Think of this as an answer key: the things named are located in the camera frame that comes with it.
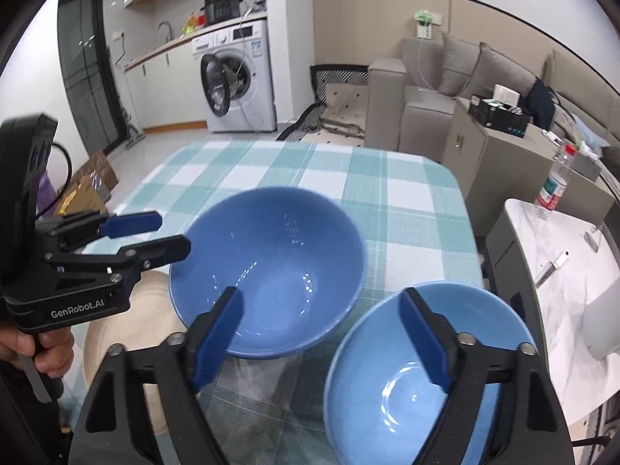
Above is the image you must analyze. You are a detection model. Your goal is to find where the brown patterned bag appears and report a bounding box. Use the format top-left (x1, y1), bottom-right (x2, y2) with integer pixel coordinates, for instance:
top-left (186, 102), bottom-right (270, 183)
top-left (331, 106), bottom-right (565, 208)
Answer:
top-left (72, 149), bottom-right (119, 189)

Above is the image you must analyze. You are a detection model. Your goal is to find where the grey sofa cushion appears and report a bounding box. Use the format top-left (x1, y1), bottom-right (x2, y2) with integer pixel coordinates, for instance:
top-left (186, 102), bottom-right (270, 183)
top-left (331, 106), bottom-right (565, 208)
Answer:
top-left (438, 33), bottom-right (485, 98)
top-left (472, 43), bottom-right (538, 100)

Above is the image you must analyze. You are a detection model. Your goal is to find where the large blue bowl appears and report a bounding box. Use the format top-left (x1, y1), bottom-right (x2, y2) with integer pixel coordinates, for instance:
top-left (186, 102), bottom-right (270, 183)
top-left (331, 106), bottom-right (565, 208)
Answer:
top-left (169, 186), bottom-right (367, 360)

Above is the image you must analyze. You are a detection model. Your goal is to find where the cardboard box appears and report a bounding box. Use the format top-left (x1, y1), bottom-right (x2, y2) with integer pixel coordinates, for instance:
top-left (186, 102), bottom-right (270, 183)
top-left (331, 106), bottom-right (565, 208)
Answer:
top-left (53, 174), bottom-right (110, 216)

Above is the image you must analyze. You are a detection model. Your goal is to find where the beige side cabinet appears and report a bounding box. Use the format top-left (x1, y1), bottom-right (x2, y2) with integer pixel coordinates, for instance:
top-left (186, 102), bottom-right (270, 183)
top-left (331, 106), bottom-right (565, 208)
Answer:
top-left (441, 97), bottom-right (611, 238)

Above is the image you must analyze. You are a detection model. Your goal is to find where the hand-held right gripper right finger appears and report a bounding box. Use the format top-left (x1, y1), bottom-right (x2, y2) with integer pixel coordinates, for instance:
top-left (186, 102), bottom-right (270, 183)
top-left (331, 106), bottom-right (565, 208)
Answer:
top-left (403, 287), bottom-right (577, 465)

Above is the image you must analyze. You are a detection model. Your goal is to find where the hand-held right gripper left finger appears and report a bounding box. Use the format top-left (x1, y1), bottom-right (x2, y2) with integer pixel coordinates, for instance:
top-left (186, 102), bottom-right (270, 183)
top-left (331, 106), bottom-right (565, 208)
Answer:
top-left (68, 286), bottom-right (244, 465)

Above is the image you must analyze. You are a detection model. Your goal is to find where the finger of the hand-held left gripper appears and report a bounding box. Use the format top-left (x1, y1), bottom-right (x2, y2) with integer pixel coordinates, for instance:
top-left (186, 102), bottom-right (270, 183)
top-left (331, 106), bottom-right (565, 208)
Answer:
top-left (99, 210), bottom-right (163, 239)
top-left (116, 234), bottom-right (192, 272)

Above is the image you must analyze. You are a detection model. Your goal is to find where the black pressure cooker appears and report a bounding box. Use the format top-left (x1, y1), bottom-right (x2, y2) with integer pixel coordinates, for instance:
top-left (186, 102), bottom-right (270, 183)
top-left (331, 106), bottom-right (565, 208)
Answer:
top-left (201, 0), bottom-right (245, 26)

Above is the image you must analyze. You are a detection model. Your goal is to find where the black electronic device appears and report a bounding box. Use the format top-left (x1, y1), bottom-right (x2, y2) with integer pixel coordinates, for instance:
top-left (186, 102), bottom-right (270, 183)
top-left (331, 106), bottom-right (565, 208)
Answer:
top-left (467, 97), bottom-right (531, 135)

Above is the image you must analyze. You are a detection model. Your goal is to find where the black striped rug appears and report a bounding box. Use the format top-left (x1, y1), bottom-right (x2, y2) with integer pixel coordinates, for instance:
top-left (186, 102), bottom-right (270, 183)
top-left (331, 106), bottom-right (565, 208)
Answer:
top-left (278, 64), bottom-right (371, 142)

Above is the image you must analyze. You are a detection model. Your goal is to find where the white box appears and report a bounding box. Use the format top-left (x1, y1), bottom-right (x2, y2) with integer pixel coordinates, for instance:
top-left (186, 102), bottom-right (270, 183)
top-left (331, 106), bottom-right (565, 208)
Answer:
top-left (491, 84), bottom-right (521, 107)

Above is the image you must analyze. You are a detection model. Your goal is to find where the black cable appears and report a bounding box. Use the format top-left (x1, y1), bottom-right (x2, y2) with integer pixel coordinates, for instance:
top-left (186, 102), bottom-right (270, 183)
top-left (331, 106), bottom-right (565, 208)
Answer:
top-left (36, 142), bottom-right (73, 216)

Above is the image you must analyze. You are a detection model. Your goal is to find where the beige plate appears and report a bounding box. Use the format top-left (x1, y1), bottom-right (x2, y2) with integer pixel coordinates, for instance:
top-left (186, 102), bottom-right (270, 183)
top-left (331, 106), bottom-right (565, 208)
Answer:
top-left (82, 269), bottom-right (195, 441)

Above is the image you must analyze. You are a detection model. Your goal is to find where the plastic water bottle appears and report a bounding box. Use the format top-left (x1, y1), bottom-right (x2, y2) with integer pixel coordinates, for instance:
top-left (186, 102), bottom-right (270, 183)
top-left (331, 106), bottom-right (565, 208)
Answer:
top-left (534, 139), bottom-right (577, 220)

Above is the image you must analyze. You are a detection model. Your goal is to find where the beige diamond mat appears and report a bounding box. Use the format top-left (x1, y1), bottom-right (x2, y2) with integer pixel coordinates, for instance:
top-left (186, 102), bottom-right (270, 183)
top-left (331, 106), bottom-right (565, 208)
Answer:
top-left (320, 82), bottom-right (371, 139)

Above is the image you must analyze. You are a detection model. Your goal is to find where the small blue bowl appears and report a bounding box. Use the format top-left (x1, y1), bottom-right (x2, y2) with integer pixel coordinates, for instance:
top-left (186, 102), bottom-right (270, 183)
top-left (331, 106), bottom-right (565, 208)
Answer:
top-left (323, 281), bottom-right (536, 465)

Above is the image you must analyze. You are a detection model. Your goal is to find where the dark glass door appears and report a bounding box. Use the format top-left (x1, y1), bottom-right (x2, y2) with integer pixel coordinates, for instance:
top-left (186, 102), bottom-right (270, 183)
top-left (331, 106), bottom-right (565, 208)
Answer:
top-left (57, 0), bottom-right (122, 148)

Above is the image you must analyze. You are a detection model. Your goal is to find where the white marble table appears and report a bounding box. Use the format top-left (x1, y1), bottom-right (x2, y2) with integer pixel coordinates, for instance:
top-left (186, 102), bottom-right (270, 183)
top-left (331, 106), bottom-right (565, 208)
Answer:
top-left (484, 198), bottom-right (620, 427)

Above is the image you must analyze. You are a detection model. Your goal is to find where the teal checkered tablecloth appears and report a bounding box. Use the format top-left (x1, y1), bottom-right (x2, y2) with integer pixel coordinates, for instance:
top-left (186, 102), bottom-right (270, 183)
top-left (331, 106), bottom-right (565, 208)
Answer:
top-left (60, 140), bottom-right (485, 465)

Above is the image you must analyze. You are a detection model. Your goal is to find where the person's left hand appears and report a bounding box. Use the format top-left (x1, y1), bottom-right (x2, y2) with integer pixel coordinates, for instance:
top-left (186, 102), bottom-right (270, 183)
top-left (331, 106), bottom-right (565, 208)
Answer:
top-left (0, 332), bottom-right (76, 379)

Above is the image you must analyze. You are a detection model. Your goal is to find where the black bag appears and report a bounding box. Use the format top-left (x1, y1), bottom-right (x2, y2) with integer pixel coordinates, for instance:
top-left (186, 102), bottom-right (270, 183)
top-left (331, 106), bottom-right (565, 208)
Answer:
top-left (525, 79), bottom-right (558, 129)

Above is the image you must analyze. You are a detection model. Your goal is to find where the white pen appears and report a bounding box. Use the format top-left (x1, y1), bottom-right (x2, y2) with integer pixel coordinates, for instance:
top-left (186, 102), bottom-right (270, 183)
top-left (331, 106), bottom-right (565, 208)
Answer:
top-left (534, 251), bottom-right (568, 286)

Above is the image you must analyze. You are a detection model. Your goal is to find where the white washing machine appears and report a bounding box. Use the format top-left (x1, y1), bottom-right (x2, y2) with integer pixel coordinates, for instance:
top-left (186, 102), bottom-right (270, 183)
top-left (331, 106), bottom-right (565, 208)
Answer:
top-left (191, 19), bottom-right (277, 134)

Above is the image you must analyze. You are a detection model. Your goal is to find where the grey sofa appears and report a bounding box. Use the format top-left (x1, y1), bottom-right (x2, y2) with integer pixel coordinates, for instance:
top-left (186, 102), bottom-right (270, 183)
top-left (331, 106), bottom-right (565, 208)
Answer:
top-left (365, 34), bottom-right (620, 189)

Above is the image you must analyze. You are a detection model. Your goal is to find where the wall socket with green charger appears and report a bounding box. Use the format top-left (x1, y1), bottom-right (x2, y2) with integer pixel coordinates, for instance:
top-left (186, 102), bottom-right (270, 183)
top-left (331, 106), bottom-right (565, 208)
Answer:
top-left (414, 10), bottom-right (444, 40)

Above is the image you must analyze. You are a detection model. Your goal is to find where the white counter cabinet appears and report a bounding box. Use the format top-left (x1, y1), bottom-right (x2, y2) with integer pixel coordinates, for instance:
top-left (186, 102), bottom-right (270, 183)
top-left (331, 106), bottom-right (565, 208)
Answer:
top-left (123, 39), bottom-right (209, 131)

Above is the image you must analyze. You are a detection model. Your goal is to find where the purple bag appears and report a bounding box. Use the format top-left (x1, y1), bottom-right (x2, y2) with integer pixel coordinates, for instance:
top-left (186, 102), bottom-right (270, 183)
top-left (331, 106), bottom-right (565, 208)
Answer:
top-left (38, 174), bottom-right (55, 214)

